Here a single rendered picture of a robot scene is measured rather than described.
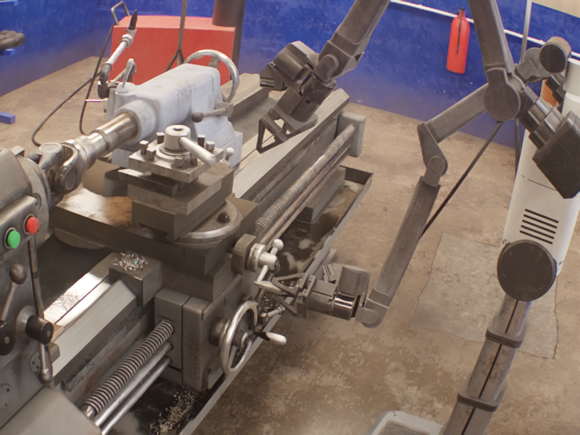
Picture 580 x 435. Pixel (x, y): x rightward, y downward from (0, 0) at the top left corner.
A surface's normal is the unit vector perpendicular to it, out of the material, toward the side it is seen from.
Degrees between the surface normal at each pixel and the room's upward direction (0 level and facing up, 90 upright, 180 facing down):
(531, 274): 90
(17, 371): 90
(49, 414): 32
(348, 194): 0
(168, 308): 90
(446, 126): 66
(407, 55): 90
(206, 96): 76
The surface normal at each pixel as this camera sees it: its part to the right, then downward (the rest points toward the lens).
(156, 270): 0.93, 0.25
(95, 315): 0.63, -0.58
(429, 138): -0.23, 0.04
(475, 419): -0.51, 0.33
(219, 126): 0.89, -0.14
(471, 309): 0.11, -0.89
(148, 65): -0.02, 0.44
